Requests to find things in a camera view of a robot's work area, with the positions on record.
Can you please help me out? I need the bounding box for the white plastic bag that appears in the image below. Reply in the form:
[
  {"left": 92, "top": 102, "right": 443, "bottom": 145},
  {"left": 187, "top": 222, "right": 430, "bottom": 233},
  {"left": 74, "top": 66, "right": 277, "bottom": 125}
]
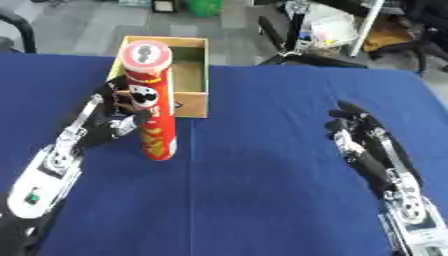
[{"left": 302, "top": 2, "right": 361, "bottom": 50}]

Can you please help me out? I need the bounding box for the red cylindrical chips can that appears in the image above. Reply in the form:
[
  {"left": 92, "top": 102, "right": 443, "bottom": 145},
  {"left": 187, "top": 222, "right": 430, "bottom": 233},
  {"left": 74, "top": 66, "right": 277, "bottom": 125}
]
[{"left": 117, "top": 39, "right": 179, "bottom": 162}]

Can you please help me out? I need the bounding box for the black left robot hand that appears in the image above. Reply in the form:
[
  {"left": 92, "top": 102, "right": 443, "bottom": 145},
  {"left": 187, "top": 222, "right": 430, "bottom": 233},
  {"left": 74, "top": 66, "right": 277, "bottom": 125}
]
[{"left": 68, "top": 75, "right": 154, "bottom": 152}]

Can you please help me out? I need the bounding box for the tan cardboard box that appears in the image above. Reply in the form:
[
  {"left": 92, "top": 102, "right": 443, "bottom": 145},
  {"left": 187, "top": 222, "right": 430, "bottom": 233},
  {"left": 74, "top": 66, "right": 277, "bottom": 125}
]
[{"left": 106, "top": 35, "right": 210, "bottom": 119}]

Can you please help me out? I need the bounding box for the green bag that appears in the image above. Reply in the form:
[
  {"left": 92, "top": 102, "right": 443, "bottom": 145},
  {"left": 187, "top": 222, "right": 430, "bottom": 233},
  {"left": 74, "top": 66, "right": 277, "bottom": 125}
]
[{"left": 183, "top": 0, "right": 224, "bottom": 18}]

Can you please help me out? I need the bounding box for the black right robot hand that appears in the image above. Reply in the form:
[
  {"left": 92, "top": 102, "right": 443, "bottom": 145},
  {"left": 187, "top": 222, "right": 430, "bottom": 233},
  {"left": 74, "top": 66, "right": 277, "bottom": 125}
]
[{"left": 323, "top": 99, "right": 424, "bottom": 200}]

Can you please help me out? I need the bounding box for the black office chair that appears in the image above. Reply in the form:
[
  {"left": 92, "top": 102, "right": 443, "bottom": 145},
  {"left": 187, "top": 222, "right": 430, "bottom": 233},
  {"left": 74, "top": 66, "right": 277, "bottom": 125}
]
[{"left": 365, "top": 0, "right": 448, "bottom": 75}]

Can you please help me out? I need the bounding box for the white pole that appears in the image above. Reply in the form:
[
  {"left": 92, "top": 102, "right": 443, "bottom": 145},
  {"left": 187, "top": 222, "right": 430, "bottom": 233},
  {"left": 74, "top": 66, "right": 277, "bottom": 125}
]
[{"left": 348, "top": 0, "right": 389, "bottom": 58}]

